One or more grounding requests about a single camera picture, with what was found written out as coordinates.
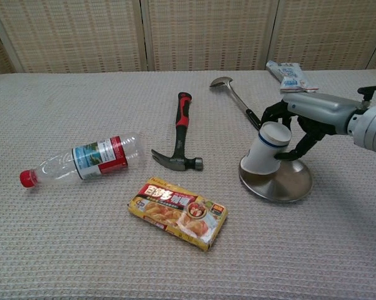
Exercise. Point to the white-blue snack bag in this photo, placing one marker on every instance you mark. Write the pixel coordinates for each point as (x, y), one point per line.
(288, 75)

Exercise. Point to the right black-silver robot hand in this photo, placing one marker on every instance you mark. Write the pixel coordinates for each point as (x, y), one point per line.
(325, 109)

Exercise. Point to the clear plastic bottle red cap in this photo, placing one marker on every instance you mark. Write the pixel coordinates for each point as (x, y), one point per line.
(97, 156)

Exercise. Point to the beige waffle-weave tablecloth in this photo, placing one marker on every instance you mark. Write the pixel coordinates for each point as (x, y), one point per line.
(50, 234)

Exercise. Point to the red-black claw hammer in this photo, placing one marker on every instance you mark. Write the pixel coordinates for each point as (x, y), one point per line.
(181, 125)

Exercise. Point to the right silver-white robot arm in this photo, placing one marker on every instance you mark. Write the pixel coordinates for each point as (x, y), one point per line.
(375, 128)

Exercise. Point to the white paper cup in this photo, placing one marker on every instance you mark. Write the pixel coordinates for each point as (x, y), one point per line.
(260, 156)

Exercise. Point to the yellow curry box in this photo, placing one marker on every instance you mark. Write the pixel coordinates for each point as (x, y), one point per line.
(175, 212)

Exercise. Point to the round metal dish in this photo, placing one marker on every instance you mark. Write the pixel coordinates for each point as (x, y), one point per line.
(284, 187)

